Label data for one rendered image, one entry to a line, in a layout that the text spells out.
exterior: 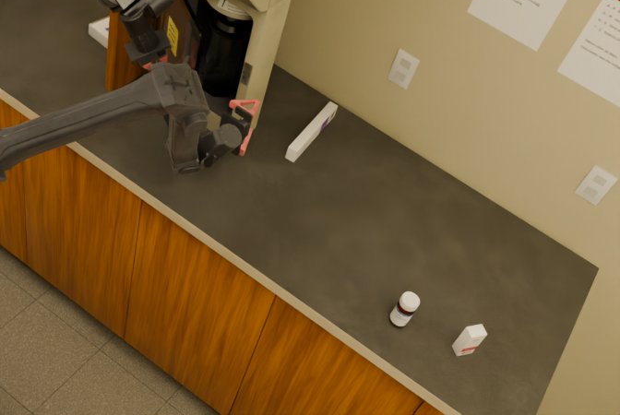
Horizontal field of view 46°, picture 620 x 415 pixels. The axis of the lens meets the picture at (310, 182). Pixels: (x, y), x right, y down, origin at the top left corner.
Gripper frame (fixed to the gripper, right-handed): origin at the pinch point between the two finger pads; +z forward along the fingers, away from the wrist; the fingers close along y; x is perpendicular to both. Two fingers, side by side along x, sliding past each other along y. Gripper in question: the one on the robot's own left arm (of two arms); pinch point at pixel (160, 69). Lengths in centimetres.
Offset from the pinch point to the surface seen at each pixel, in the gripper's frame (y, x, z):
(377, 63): -58, -5, 36
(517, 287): -63, 67, 62
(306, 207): -20, 29, 40
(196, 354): 28, 34, 84
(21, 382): 87, 12, 92
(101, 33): 13.5, -43.4, 17.3
